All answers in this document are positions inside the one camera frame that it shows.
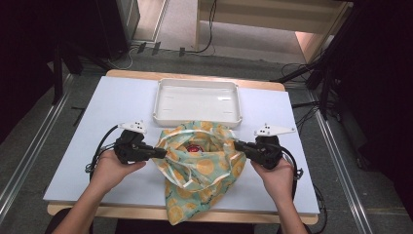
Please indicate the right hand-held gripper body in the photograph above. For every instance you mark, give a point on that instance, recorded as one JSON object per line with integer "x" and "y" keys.
{"x": 266, "y": 151}

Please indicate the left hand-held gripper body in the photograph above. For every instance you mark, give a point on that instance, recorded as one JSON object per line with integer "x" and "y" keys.
{"x": 130, "y": 148}

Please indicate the red can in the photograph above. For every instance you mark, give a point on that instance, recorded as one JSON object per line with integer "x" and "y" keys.
{"x": 195, "y": 148}

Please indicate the orange-print green cloth bag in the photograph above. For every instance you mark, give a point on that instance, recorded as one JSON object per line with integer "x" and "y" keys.
{"x": 198, "y": 182}

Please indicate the white plastic tray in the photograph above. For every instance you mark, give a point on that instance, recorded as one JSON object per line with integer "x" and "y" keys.
{"x": 195, "y": 100}

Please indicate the person's left hand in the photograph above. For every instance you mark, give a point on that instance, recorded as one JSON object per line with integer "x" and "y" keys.
{"x": 113, "y": 172}

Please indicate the person's right hand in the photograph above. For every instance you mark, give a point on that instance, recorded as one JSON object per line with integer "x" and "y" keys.
{"x": 276, "y": 180}

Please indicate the wooden table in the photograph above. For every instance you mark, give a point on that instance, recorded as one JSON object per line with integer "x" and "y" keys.
{"x": 136, "y": 214}

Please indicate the person's dark clothed legs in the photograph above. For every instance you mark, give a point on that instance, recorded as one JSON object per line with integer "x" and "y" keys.
{"x": 181, "y": 228}

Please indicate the black metal stand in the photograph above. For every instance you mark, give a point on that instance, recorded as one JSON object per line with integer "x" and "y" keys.
{"x": 58, "y": 74}

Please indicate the black tripod stand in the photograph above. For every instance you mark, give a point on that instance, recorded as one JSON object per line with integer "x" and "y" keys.
{"x": 324, "y": 65}

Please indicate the black cabinet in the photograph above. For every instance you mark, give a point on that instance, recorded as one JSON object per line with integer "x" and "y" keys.
{"x": 113, "y": 29}

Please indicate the light wooden desk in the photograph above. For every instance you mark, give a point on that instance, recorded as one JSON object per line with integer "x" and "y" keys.
{"x": 259, "y": 14}

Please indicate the metal floor rail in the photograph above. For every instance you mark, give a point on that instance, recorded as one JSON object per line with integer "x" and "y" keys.
{"x": 42, "y": 126}
{"x": 337, "y": 162}

